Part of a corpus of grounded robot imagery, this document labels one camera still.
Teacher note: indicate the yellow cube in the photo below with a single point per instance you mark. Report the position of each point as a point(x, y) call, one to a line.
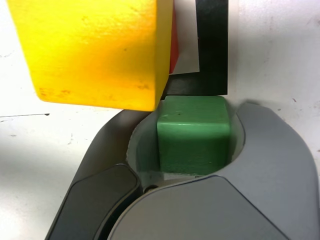
point(87, 50)

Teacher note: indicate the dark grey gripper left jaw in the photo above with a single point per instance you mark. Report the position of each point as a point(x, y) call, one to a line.
point(105, 160)

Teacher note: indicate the red cube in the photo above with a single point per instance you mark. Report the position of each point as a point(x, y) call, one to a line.
point(174, 50)

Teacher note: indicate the green cube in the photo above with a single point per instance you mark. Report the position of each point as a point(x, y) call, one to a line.
point(192, 140)

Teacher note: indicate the black tape square outline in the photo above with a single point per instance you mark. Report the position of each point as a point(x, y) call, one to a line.
point(212, 50)

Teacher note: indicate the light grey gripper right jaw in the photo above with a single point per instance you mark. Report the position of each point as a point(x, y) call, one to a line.
point(250, 200)

